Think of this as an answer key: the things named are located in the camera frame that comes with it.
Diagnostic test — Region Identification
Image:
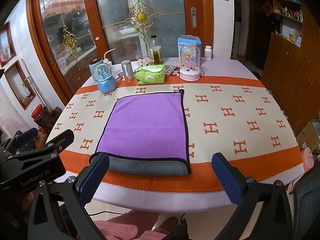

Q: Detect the purple and grey towel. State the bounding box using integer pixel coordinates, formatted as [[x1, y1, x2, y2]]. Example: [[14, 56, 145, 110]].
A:
[[95, 89, 191, 177]]

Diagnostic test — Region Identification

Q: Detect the red lidded jar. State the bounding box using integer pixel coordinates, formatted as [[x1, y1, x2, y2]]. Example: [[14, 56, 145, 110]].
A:
[[31, 104, 45, 121]]

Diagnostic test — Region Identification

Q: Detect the pink fleece clothing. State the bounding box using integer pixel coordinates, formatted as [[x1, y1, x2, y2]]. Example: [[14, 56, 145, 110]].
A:
[[94, 210, 179, 239]]

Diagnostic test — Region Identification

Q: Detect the pink round clock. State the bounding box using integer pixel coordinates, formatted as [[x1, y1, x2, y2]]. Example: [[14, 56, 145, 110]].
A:
[[301, 147, 315, 173]]

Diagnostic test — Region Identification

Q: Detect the teal cylindrical humidifier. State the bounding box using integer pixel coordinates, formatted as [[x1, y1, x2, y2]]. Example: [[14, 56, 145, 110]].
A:
[[89, 58, 103, 81]]

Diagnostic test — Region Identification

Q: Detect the cardboard box on floor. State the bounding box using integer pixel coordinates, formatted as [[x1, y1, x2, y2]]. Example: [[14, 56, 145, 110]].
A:
[[296, 122, 319, 152]]

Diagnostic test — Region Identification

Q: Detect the blue castle snow globe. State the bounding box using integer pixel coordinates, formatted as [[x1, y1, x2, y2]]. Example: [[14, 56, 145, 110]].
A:
[[97, 63, 117, 94]]

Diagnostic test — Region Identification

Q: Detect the white gooseneck lamp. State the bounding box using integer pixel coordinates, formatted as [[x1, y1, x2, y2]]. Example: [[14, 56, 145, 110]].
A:
[[103, 48, 117, 68]]

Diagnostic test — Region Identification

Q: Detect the silver orange drink can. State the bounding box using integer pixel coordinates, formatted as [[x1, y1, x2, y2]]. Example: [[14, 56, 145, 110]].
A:
[[121, 60, 134, 82]]

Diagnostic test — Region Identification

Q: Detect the wooden glass sliding door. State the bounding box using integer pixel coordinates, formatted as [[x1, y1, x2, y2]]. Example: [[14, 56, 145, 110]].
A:
[[26, 0, 214, 103]]

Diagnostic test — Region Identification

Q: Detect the orange H-pattern table blanket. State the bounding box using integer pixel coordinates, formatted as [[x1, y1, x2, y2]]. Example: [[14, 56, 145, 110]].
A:
[[50, 76, 304, 193]]

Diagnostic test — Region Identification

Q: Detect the green tissue pack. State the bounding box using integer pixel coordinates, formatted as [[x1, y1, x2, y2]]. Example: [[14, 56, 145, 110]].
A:
[[136, 64, 165, 85]]

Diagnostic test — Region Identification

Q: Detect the pink flower ornament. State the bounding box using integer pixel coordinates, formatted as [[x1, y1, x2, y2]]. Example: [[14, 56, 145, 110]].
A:
[[137, 57, 153, 67]]

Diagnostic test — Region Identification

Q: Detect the glass bottle amber liquid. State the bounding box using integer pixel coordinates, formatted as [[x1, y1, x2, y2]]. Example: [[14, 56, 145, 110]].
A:
[[149, 35, 163, 64]]

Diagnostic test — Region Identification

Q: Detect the pill blister pack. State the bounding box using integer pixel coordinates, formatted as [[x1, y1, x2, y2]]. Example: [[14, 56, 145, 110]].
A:
[[164, 65, 177, 76]]

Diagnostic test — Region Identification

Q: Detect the dark wooden shelf cabinet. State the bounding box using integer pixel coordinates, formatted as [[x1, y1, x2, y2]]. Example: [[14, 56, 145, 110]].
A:
[[261, 0, 319, 134]]

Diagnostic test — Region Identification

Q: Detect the pink glass dome music box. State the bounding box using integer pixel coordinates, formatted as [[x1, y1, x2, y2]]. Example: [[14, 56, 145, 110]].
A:
[[180, 44, 201, 82]]

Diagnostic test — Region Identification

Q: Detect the blue cartoon cardboard box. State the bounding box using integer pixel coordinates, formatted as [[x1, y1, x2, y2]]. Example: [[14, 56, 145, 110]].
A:
[[177, 35, 202, 66]]

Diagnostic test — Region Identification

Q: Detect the white pill bottle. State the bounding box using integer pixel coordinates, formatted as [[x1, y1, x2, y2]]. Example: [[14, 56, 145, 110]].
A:
[[204, 45, 213, 61]]

